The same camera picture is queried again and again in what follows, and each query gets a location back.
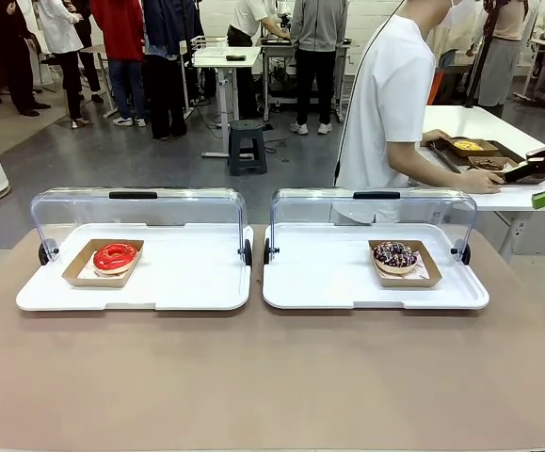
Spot brown cardboard donut box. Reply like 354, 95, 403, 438
447, 137, 500, 158
468, 155, 521, 179
61, 238, 145, 288
368, 238, 444, 289

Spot dark brown serving tray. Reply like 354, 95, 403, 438
425, 136, 545, 187

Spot person's right forearm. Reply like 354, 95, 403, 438
391, 140, 474, 190

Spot person in grey skirt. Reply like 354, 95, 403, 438
476, 0, 532, 107

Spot person in black clothes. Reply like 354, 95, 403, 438
0, 0, 52, 118

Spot red glazed donut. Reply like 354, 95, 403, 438
92, 241, 139, 276

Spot person in white coat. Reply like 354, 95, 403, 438
36, 0, 104, 129

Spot chocolate donut with sprinkles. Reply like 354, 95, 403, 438
371, 240, 419, 275

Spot person in white t-shirt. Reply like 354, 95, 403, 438
335, 0, 464, 225

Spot person in red top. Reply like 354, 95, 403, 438
90, 0, 149, 128

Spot person in navy jacket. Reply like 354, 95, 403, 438
142, 0, 193, 141

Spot person in grey hoodie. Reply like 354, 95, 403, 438
289, 0, 348, 137

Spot person in white shirt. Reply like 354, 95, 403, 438
227, 0, 292, 119

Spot person's right hand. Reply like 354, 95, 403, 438
469, 168, 506, 195

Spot person's left hand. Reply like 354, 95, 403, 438
420, 129, 453, 148

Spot large white table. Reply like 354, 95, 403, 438
408, 104, 545, 258

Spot black clamped pole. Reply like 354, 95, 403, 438
462, 0, 497, 110

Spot clear plastic display lid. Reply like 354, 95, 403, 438
29, 186, 254, 267
263, 186, 479, 266

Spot orange hanging trousers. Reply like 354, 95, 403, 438
429, 70, 444, 105

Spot white printed paper liner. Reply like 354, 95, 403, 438
79, 261, 135, 280
384, 251, 432, 281

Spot beige hanging garment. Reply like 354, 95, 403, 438
426, 8, 478, 70

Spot grey metal workbench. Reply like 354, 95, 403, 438
257, 37, 356, 119

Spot white plastic display tray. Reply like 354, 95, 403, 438
262, 221, 491, 311
15, 221, 255, 313

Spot white standing desk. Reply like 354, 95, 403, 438
191, 45, 262, 159

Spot dark grey step stool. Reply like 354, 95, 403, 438
227, 120, 268, 177

